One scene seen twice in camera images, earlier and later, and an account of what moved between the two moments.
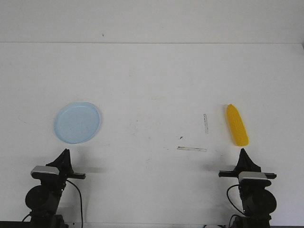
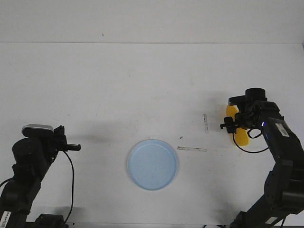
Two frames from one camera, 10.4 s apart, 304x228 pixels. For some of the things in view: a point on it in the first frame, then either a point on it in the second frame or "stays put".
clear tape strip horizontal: (192, 148) stays put
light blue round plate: (77, 122) → (152, 165)
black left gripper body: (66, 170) → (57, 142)
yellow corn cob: (237, 126) stays put
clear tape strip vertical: (206, 124) stays put
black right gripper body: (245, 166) → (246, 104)
